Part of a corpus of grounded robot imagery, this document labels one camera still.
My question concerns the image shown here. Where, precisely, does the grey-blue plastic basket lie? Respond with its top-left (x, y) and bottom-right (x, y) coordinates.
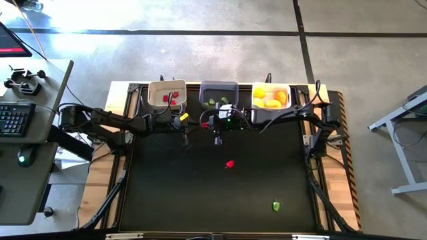
top-left (199, 80), bottom-right (240, 109)

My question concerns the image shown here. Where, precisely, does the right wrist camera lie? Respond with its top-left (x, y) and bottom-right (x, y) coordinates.
top-left (218, 103), bottom-right (234, 118)

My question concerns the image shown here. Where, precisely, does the black and white clamp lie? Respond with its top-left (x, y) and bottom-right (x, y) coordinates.
top-left (3, 79), bottom-right (43, 97)
top-left (8, 65), bottom-right (47, 81)

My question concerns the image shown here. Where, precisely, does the black keyboard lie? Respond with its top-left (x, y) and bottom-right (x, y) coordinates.
top-left (0, 102), bottom-right (36, 138)

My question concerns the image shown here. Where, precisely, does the black computer mouse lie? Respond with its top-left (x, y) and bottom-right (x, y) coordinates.
top-left (17, 146), bottom-right (37, 167)

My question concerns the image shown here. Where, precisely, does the grey desk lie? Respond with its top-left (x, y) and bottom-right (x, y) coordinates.
top-left (0, 59), bottom-right (75, 144)
top-left (0, 142), bottom-right (59, 226)

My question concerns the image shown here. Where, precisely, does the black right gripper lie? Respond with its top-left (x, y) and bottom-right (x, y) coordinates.
top-left (213, 115), bottom-right (250, 147)

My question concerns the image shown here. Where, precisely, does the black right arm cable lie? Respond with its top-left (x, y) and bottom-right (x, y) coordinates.
top-left (258, 79), bottom-right (323, 134)

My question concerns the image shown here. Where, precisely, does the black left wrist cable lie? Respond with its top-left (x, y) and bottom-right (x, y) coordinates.
top-left (155, 91), bottom-right (174, 117)

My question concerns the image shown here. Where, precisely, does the orange toy fruit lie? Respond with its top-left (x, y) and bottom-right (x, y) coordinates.
top-left (274, 90), bottom-right (288, 105)

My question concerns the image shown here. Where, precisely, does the white plastic basket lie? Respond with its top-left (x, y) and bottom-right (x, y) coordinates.
top-left (251, 81), bottom-right (293, 111)

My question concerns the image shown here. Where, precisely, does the beige plastic basket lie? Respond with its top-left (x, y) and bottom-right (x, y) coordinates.
top-left (147, 79), bottom-right (187, 111)

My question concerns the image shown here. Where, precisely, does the black aluminium table frame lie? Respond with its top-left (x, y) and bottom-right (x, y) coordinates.
top-left (76, 81), bottom-right (360, 234)

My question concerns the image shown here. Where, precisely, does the desk monitor with red line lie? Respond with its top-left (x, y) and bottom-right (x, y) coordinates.
top-left (0, 21), bottom-right (33, 58)

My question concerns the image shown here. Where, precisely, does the white metal stand frame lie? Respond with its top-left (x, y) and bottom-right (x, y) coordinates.
top-left (368, 85), bottom-right (427, 196)

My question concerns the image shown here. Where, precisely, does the wooden table board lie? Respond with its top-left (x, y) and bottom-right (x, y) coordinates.
top-left (78, 81), bottom-right (363, 233)

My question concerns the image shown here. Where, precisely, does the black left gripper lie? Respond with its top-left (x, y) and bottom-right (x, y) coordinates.
top-left (151, 113), bottom-right (189, 147)

